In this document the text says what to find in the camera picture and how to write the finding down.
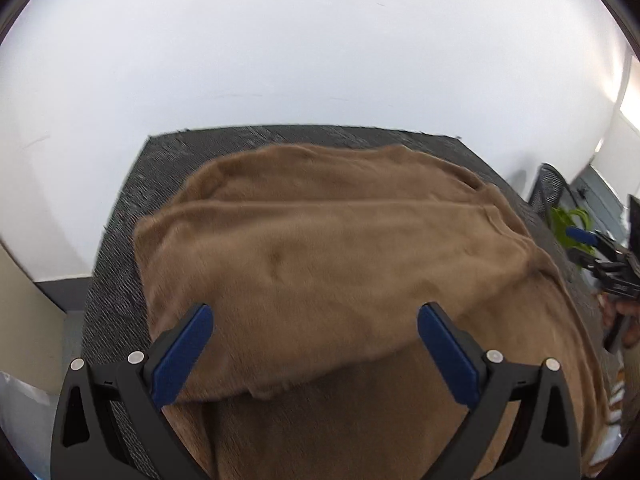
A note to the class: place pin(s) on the green felt tote bag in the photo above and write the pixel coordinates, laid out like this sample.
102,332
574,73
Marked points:
562,220

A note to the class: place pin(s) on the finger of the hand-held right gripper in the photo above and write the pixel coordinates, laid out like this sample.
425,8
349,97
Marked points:
592,260
580,234

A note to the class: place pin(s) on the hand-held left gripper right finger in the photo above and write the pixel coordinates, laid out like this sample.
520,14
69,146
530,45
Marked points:
447,355

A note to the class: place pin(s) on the white plastic bag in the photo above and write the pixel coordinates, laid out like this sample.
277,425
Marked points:
20,410

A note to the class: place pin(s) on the person's right hand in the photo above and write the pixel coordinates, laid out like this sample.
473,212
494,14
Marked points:
632,327

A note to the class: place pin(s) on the black mesh metal chair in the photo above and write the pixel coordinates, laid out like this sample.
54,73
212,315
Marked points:
550,185

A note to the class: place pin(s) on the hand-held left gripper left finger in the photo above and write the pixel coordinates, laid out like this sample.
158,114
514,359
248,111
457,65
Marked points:
182,355

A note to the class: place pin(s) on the black patterned tablecloth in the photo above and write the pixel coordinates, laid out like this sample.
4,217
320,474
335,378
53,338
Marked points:
150,175

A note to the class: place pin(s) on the brown fleece cloth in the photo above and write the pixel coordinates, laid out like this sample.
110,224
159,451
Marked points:
325,260

